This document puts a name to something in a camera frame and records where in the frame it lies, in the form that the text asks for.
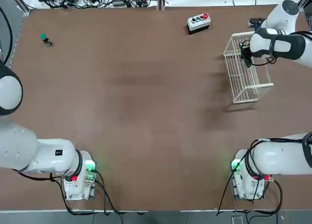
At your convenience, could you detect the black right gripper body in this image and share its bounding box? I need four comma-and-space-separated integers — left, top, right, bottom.
240, 40, 254, 63

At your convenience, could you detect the white control button box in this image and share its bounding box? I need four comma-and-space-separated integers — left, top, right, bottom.
187, 13, 212, 36

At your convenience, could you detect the white wire rack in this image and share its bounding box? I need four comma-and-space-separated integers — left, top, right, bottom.
222, 31, 274, 104

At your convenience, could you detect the black stand mount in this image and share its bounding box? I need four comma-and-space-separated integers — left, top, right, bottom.
249, 17, 267, 29

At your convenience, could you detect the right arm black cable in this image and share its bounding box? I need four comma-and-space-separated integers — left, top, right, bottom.
243, 137, 312, 185

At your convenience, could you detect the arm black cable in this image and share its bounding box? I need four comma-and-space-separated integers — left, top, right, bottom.
243, 137, 312, 185
0, 6, 14, 66

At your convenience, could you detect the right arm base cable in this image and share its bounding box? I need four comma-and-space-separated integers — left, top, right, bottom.
216, 175, 284, 215

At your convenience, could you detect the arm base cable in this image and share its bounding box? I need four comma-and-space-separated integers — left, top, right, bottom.
18, 169, 149, 216
216, 175, 284, 215

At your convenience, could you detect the green push button switch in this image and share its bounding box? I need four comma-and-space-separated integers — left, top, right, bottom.
40, 33, 53, 47

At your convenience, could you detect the left arm base cable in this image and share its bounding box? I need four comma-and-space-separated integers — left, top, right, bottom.
18, 169, 149, 216

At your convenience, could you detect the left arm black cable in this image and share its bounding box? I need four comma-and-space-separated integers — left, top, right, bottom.
0, 6, 14, 66

